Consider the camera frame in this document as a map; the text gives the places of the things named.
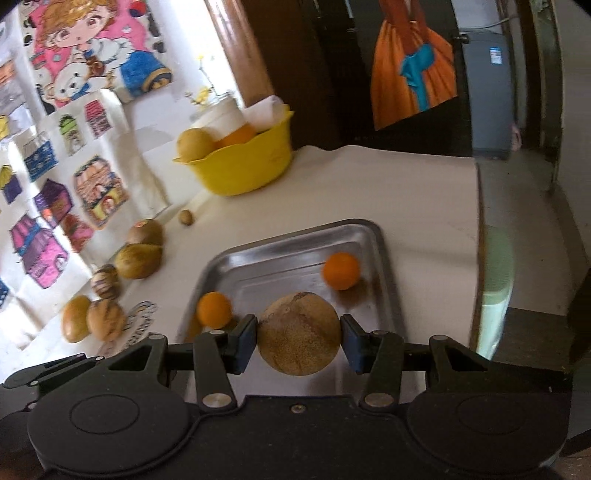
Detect yellow mango fruit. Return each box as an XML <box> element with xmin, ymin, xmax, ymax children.
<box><xmin>61</xmin><ymin>295</ymin><xmax>91</xmax><ymax>343</ymax></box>

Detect round brown melon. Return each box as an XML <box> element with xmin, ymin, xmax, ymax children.
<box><xmin>257</xmin><ymin>291</ymin><xmax>341</xmax><ymax>376</ymax></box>

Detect large striped melon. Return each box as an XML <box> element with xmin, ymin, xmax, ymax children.
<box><xmin>86</xmin><ymin>299</ymin><xmax>126</xmax><ymax>342</ymax></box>

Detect steel tray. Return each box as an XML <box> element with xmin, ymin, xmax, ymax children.
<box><xmin>177</xmin><ymin>218</ymin><xmax>410</xmax><ymax>400</ymax></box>

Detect brown kiwi fruit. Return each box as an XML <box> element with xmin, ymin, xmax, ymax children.
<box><xmin>126</xmin><ymin>219</ymin><xmax>164</xmax><ymax>246</ymax></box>

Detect small brown nut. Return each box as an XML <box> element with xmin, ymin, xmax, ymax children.
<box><xmin>177</xmin><ymin>209</ymin><xmax>194</xmax><ymax>226</ymax></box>

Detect green plastic stool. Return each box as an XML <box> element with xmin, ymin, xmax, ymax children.
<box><xmin>476</xmin><ymin>225</ymin><xmax>515</xmax><ymax>359</ymax></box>

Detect white printed tablecloth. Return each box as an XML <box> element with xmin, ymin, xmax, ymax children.
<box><xmin>0</xmin><ymin>144</ymin><xmax>486</xmax><ymax>402</ymax></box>

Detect yellow plastic bowl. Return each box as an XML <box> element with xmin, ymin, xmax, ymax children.
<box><xmin>173</xmin><ymin>105</ymin><xmax>294</xmax><ymax>196</ymax></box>

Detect yellow pear in bowl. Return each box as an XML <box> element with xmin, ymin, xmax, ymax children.
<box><xmin>176</xmin><ymin>128</ymin><xmax>215</xmax><ymax>162</ymax></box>

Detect houses drawing poster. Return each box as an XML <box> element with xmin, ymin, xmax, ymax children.
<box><xmin>1</xmin><ymin>90</ymin><xmax>167</xmax><ymax>328</ymax></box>

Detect orange in bowl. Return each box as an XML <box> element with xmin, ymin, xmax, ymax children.
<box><xmin>215</xmin><ymin>123</ymin><xmax>256</xmax><ymax>148</ymax></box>

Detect white cup in bowl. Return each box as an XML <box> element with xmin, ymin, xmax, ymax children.
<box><xmin>191</xmin><ymin>96</ymin><xmax>246</xmax><ymax>141</ymax></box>

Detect white paper roll in bowl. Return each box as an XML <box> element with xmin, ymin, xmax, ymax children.
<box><xmin>242</xmin><ymin>95</ymin><xmax>286</xmax><ymax>133</ymax></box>

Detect orange dress painting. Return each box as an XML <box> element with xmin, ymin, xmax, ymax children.
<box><xmin>370</xmin><ymin>0</ymin><xmax>458</xmax><ymax>130</ymax></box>

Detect grey washing machine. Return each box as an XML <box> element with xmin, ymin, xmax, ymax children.
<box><xmin>461</xmin><ymin>30</ymin><xmax>514</xmax><ymax>159</ymax></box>

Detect cartoon girl bear poster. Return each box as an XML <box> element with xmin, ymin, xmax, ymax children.
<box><xmin>18</xmin><ymin>0</ymin><xmax>173</xmax><ymax>114</ymax></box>

